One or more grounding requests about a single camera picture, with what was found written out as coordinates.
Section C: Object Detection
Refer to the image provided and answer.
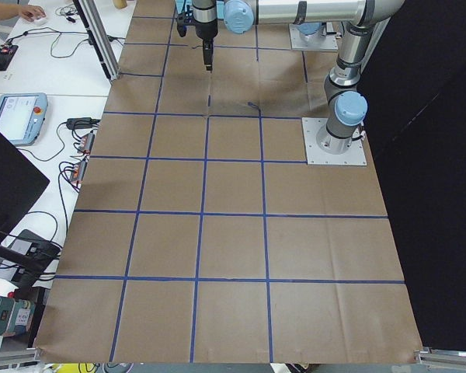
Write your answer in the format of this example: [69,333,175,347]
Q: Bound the black circuit board device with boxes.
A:
[0,44,19,71]

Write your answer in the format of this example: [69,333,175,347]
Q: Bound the person's hand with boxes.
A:
[17,4,47,22]

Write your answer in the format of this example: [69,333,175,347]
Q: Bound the green box device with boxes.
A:
[0,296,36,337]

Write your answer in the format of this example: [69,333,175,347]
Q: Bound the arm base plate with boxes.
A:
[301,117,367,167]
[289,24,338,52]

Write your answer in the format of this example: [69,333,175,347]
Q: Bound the wooden cup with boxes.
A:
[113,0,127,9]

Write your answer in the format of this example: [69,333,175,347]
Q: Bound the aluminium frame post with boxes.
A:
[73,0,120,81]

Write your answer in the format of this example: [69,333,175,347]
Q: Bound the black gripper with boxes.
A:
[192,0,218,71]

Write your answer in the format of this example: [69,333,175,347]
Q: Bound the black power adapter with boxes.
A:
[66,117,92,130]

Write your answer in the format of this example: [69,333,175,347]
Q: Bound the teach pendant tablet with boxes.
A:
[0,92,48,146]

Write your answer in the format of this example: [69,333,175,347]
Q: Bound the black monitor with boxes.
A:
[0,133,50,239]

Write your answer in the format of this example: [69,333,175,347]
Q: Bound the grey dock hub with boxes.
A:
[9,229,61,260]

